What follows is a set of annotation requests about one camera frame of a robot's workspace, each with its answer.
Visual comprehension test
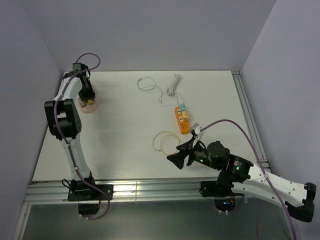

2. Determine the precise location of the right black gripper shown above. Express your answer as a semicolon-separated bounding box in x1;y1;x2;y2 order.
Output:
166;136;221;170

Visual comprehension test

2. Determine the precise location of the pink round power socket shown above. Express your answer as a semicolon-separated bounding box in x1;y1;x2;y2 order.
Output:
77;84;98;114

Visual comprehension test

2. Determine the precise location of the orange power strip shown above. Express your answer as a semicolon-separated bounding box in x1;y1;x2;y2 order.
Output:
174;106;190;135

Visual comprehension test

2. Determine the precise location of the yellow charging cable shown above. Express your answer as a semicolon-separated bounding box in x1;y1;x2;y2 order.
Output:
152;117;201;156

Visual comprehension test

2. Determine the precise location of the teal plug adapter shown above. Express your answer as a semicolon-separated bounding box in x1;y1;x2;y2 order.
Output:
178;103;187;113

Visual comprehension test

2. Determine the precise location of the teal charging cable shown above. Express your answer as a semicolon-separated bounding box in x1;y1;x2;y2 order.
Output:
136;76;185;106

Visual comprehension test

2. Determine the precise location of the pink plug adapter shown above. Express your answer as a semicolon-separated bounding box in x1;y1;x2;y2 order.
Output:
78;99;86;108

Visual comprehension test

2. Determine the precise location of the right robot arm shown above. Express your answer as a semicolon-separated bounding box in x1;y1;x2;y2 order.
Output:
166;137;317;223

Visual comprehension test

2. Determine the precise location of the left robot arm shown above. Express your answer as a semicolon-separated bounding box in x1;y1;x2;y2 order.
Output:
44;62;98;200

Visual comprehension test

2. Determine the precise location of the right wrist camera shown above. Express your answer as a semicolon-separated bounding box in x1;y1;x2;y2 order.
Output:
189;123;204;145

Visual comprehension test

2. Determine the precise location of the white power strip cord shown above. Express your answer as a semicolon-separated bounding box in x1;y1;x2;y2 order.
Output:
166;72;183;97

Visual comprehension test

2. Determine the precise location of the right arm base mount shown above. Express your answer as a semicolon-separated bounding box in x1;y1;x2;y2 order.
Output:
199;180;237;212

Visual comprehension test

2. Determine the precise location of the aluminium side rail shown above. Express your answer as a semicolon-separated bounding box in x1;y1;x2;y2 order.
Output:
231;71;264;155

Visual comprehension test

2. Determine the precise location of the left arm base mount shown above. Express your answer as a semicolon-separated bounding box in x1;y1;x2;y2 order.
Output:
67;184;114;217

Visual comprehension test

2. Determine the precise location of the aluminium front rail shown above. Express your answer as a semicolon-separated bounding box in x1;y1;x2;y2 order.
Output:
24;174;287;206

